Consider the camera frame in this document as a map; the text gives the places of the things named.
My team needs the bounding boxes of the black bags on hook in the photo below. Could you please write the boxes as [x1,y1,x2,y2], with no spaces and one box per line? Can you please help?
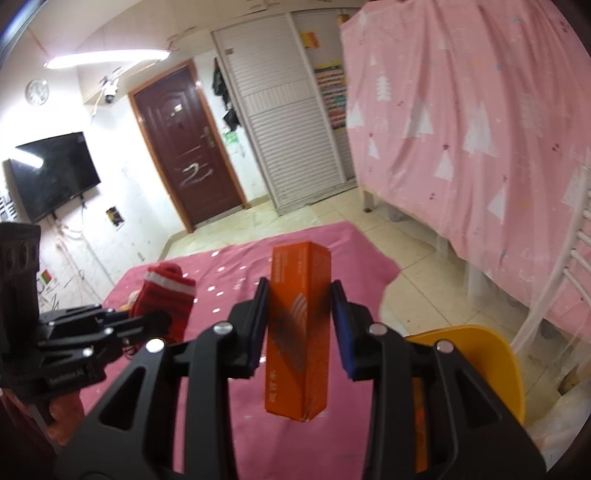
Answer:
[212,58,240,132]

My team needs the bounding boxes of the wall clock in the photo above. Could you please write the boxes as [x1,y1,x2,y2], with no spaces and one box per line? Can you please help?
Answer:
[25,79,49,106]

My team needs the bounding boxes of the white metal chair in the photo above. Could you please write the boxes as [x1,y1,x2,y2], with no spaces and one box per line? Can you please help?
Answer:
[511,166,590,355]

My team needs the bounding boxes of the yellow trash bin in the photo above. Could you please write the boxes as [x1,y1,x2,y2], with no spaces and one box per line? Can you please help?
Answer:
[407,325,540,479]

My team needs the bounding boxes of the colourful wall poster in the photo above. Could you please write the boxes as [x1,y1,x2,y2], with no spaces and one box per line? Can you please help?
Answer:
[314,63,346,130]

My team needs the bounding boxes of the white security camera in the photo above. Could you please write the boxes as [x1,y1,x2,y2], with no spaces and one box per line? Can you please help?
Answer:
[101,76,119,104]

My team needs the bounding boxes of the black wall television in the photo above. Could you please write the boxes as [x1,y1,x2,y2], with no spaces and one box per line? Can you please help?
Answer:
[7,132,100,222]

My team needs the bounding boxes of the ceiling lamp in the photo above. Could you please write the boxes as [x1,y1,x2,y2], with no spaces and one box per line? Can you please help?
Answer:
[44,49,170,70]

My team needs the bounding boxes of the white slatted wardrobe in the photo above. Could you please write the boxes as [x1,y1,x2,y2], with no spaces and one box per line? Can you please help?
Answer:
[212,8,356,214]

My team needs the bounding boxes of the wall socket plate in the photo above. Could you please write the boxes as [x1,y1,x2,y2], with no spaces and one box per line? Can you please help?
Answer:
[106,207,124,228]

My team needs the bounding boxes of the dark red door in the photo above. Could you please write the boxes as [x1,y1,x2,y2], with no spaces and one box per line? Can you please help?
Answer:
[128,60,249,233]

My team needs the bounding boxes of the eye chart poster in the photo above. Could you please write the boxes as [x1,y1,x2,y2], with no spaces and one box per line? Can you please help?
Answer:
[0,193,18,223]

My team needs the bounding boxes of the orange box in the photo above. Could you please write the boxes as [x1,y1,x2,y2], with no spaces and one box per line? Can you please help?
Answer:
[264,242,332,422]

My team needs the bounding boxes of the pink tree-print curtain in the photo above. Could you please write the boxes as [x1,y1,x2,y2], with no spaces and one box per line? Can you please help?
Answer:
[341,1,590,307]

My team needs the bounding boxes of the person's left hand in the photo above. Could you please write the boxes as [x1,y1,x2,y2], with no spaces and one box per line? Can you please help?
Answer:
[47,392,85,446]

